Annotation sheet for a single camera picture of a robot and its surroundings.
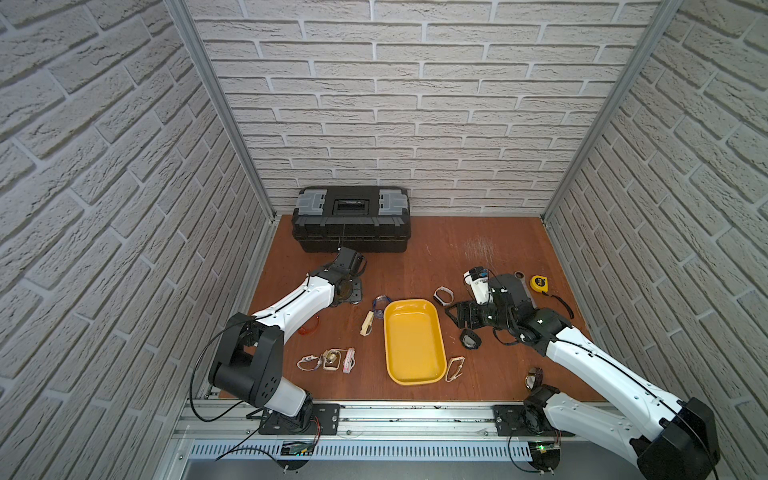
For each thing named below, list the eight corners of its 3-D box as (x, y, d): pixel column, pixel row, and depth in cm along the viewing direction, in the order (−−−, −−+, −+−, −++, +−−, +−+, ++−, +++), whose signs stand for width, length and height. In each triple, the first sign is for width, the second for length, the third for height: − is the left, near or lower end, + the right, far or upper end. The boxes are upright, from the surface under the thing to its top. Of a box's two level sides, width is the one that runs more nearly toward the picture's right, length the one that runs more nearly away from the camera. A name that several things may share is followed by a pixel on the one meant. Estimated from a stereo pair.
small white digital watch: (297, 370, 83) (295, 367, 81) (300, 357, 86) (298, 354, 84) (320, 370, 83) (318, 367, 81) (322, 357, 86) (320, 354, 84)
